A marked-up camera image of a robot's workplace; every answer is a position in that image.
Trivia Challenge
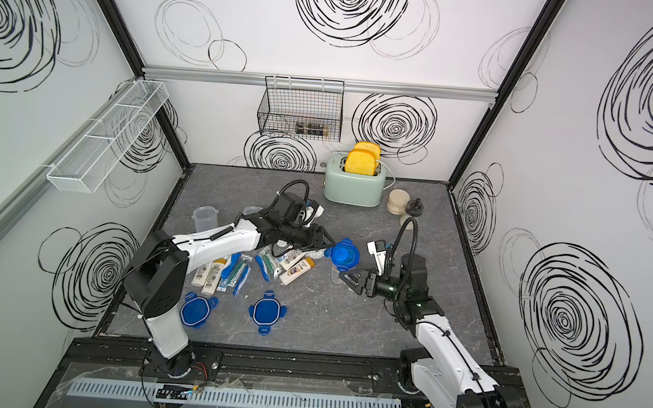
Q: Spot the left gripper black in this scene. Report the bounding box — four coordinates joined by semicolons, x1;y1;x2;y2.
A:
279;221;338;254

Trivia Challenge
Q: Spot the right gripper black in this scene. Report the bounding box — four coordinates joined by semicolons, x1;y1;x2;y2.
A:
338;263;411;304

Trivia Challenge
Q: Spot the clear container blue lid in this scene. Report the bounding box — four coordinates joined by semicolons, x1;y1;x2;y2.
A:
242;206;262;216
324;238;361;285

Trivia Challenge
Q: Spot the clear plastic container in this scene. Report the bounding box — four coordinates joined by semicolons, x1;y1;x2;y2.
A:
191;205;219;232

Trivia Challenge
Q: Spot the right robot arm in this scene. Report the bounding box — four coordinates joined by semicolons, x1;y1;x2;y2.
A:
339;239;526;408

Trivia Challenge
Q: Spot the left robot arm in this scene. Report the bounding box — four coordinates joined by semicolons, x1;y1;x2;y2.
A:
122;179;335;360

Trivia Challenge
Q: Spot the mint green toaster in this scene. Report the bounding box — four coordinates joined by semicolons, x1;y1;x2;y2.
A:
323;152;396;208

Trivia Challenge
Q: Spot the blue white toothbrush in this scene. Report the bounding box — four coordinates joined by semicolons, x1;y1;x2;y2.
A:
232;266;250;297

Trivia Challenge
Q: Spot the yellow sponge toast front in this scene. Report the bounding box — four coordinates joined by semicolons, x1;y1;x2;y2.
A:
344;149;379;177

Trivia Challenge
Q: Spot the yellow sponge toast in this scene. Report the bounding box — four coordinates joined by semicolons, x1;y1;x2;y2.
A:
354;141;382;160
344;149;379;177

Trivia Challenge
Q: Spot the beige round jar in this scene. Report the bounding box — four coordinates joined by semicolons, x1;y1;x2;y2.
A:
386;189;411;216

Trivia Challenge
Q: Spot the small bottle black cap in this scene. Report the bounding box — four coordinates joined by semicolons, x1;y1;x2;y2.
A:
399;198;424;225

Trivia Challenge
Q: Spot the yellow sponge toast back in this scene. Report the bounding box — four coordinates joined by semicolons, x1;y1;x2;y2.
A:
354;141;382;160

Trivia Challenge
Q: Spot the white lotion tube orange cap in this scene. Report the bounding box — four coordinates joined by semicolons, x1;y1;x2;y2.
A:
191;263;212;288

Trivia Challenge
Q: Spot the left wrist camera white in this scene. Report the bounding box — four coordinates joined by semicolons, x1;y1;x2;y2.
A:
301;199;324;227

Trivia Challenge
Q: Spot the black wire wall basket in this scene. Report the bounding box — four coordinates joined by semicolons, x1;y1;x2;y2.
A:
256;75;346;143

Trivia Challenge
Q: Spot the white slotted cable duct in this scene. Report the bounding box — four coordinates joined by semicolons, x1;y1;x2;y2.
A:
65;377;402;408

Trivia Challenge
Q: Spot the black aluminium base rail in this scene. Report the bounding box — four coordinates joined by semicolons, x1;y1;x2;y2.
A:
62;330;528;406

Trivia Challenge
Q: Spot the white mesh wall shelf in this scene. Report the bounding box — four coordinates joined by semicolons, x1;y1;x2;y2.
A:
47;80;169;193

